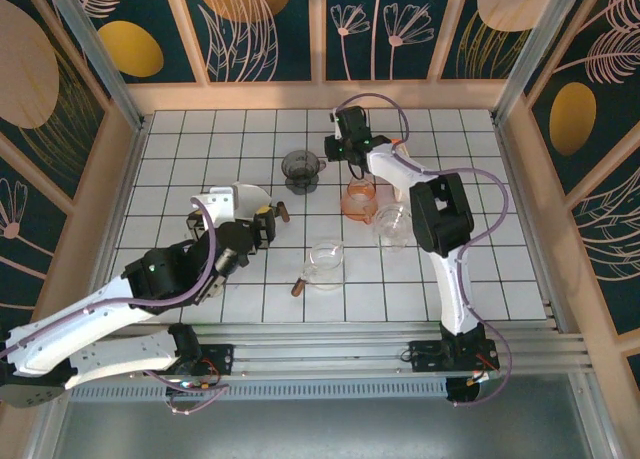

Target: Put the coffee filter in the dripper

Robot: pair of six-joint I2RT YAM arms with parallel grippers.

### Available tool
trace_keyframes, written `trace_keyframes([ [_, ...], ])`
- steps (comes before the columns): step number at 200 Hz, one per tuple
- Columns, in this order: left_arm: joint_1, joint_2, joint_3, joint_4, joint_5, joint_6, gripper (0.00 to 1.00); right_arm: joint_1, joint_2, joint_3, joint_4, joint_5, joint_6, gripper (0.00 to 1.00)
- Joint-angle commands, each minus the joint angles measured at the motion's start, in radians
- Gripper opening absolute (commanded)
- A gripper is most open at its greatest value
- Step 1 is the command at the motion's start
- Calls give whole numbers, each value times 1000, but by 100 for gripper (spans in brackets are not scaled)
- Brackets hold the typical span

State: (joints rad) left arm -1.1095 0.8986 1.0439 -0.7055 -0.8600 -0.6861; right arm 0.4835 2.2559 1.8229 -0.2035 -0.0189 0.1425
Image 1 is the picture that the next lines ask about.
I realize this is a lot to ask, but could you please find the white paper coffee filter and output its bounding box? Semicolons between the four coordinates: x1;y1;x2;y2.
233;181;273;226

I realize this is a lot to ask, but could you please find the smoke grey plastic dripper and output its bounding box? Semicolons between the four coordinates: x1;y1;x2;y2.
281;149;329;195

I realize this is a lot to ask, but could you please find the clear glass carafe brown handle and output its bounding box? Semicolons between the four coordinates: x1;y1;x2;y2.
290;240;347;298

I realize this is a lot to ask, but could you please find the clear glass dripper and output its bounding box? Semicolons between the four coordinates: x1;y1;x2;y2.
372;203;416;254

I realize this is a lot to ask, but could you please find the orange-topped filter holder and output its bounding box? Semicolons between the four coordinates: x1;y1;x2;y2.
387;137;414;203

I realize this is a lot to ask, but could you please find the grey metal sheet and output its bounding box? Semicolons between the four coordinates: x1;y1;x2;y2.
29;397;616;459

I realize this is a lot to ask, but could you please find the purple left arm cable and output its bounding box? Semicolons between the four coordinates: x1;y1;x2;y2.
0;196;232;415

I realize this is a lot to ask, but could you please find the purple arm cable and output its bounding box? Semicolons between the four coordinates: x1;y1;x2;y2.
338;93;514;408
0;196;232;415

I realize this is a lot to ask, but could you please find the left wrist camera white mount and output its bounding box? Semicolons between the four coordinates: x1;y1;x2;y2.
191;187;236;230

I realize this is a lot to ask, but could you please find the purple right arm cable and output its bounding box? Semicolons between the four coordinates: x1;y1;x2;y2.
338;93;514;408

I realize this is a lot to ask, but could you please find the aluminium side rail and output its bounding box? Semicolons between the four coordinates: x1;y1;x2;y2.
492;118;571;333
79;118;151;340

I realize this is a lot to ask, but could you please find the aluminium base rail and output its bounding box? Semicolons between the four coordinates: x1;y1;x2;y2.
47;320;596;380

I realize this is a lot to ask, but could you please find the grey slotted cable duct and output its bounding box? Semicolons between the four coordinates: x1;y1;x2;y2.
69;378;450;403

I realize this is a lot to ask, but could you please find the aluminium corner post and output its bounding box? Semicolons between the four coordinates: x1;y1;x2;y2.
491;0;585;126
42;0;147;131

